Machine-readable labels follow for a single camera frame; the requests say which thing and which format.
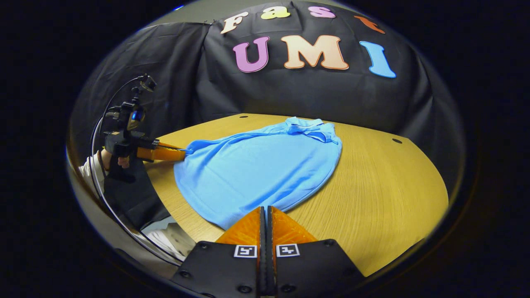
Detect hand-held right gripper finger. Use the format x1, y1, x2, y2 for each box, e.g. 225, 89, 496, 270
171, 206, 266, 298
267, 205, 366, 297

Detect light blue T-shirt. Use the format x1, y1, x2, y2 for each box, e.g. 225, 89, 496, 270
173, 117, 343, 231

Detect person's body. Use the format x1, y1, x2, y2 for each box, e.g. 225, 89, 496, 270
104, 166, 197, 263

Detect black backdrop cloth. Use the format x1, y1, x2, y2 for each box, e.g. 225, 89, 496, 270
68, 0, 464, 183

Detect black cable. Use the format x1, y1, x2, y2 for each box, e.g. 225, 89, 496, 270
89, 74, 185, 263

